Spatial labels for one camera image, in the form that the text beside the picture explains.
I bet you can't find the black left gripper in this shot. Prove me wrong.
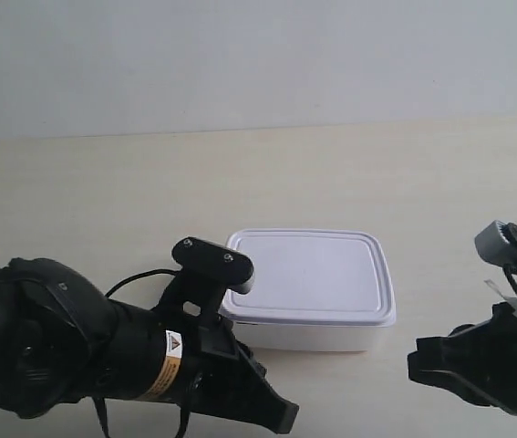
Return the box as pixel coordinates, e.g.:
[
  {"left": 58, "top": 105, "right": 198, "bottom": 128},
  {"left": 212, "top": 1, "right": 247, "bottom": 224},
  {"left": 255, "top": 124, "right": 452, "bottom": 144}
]
[{"left": 180, "top": 318, "right": 299, "bottom": 434}]

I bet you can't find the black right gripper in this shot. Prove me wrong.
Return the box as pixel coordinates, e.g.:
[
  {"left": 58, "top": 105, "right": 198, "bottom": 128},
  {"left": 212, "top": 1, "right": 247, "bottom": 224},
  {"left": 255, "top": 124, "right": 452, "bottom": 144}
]
[{"left": 407, "top": 302, "right": 517, "bottom": 415}]

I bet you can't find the white lidded plastic container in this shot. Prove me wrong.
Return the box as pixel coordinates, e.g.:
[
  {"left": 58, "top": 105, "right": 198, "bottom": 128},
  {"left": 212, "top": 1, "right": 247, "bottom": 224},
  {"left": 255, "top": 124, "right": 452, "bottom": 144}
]
[{"left": 222, "top": 228, "right": 397, "bottom": 352}]

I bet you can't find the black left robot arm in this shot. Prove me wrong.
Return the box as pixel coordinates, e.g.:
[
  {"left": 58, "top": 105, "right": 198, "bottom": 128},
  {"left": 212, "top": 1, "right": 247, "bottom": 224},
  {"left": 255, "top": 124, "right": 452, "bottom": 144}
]
[{"left": 0, "top": 258, "right": 299, "bottom": 434}]

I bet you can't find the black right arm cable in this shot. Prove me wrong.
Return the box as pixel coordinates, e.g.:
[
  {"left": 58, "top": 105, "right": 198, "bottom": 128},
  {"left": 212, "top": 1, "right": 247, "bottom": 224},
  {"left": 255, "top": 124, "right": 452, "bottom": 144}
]
[{"left": 501, "top": 264, "right": 517, "bottom": 311}]

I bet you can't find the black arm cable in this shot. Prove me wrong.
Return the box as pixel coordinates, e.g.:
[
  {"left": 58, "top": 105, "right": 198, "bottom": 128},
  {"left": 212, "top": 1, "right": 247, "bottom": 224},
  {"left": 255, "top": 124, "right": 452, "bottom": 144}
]
[
  {"left": 501, "top": 264, "right": 517, "bottom": 311},
  {"left": 88, "top": 268, "right": 195, "bottom": 438}
]

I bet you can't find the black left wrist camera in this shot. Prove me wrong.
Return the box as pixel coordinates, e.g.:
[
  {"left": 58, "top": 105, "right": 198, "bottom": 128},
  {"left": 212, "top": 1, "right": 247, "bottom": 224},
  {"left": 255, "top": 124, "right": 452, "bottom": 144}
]
[{"left": 155, "top": 236, "right": 254, "bottom": 328}]

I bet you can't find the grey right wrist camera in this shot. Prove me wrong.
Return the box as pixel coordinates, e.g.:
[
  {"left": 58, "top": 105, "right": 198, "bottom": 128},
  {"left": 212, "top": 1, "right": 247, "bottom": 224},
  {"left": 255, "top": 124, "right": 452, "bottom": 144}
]
[{"left": 474, "top": 220, "right": 517, "bottom": 276}]

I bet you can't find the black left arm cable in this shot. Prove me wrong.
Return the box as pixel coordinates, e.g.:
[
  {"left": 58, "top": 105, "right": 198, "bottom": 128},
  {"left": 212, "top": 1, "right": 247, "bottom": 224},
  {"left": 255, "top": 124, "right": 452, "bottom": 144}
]
[{"left": 88, "top": 268, "right": 195, "bottom": 438}]

